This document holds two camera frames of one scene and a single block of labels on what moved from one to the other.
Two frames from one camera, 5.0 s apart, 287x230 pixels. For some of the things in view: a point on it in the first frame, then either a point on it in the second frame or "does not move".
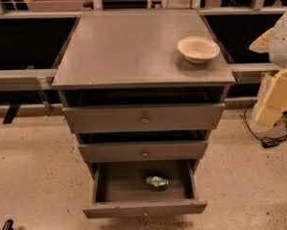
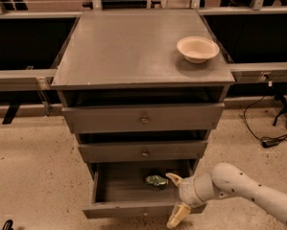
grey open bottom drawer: x=120 y=190 does not move
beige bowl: x=198 y=49 does not move
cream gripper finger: x=262 y=43 -> x=176 y=178
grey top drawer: x=144 y=118 does not move
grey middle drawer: x=143 y=151 does not move
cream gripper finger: x=281 y=93 -> x=180 y=212
